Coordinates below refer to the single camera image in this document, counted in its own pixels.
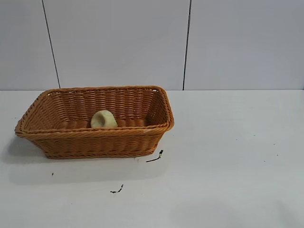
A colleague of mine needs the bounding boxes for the pale yellow egg yolk pastry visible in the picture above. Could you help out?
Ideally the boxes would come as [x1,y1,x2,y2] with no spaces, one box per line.
[91,110,118,129]

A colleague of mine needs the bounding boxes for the brown woven wicker basket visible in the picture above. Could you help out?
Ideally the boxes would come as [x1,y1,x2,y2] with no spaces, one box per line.
[15,85,176,160]

